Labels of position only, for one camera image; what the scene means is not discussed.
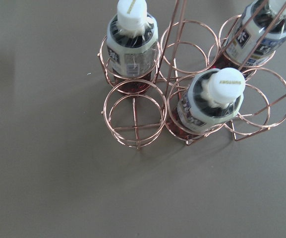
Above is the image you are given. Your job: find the tea bottle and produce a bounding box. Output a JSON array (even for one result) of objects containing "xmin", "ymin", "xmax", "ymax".
[
  {"xmin": 212, "ymin": 0, "xmax": 286, "ymax": 71},
  {"xmin": 176, "ymin": 67, "xmax": 245, "ymax": 134}
]

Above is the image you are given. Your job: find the tea bottle front end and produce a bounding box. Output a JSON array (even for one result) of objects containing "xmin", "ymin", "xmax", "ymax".
[{"xmin": 106, "ymin": 0, "xmax": 158, "ymax": 83}]

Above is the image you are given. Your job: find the copper wire bottle rack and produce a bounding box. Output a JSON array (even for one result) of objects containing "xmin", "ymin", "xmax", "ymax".
[{"xmin": 98, "ymin": 0, "xmax": 286, "ymax": 148}]

